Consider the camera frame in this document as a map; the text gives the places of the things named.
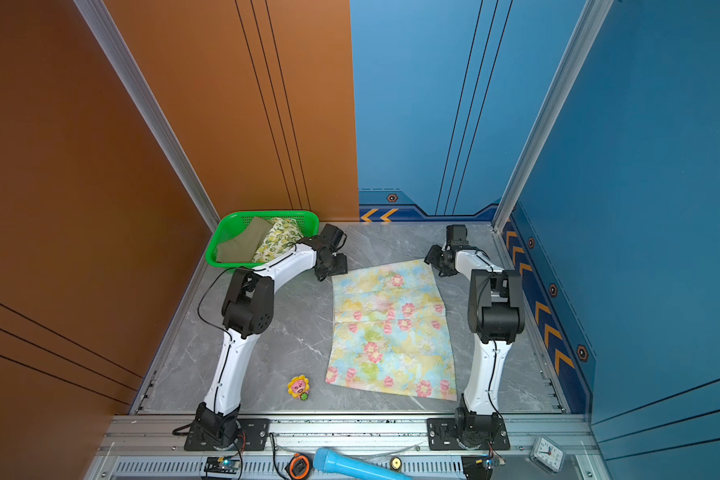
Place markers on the green plastic basket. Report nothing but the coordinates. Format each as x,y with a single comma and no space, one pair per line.
235,224

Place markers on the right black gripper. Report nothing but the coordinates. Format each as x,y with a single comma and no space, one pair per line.
432,256

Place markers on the yellow flower toy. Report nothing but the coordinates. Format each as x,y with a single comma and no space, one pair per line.
299,387

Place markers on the left green circuit board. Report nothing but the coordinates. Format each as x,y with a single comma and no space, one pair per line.
222,467

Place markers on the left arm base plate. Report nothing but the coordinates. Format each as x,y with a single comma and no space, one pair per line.
242,434

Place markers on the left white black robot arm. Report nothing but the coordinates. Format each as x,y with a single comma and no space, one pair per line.
247,311

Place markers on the green circuit board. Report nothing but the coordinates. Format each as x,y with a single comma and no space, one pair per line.
222,467
491,462

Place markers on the olive green folded skirt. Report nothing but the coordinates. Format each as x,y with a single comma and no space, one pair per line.
242,248

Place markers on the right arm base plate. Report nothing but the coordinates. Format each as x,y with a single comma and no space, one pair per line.
442,435

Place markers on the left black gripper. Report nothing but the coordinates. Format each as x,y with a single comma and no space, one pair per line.
342,266

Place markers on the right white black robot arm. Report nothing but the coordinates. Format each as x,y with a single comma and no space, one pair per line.
495,318

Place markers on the pastel floral skirt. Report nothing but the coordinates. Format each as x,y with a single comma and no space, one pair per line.
390,333

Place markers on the small white alarm clock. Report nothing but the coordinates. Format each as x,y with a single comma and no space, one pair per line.
548,455

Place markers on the right green circuit board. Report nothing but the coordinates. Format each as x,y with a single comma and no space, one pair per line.
491,462

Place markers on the yellow green patterned skirt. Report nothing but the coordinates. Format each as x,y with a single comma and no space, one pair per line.
284,234

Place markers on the orange black tape measure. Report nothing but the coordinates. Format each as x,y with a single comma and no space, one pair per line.
299,467

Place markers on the blue cylindrical flashlight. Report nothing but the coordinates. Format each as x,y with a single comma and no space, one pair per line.
329,461

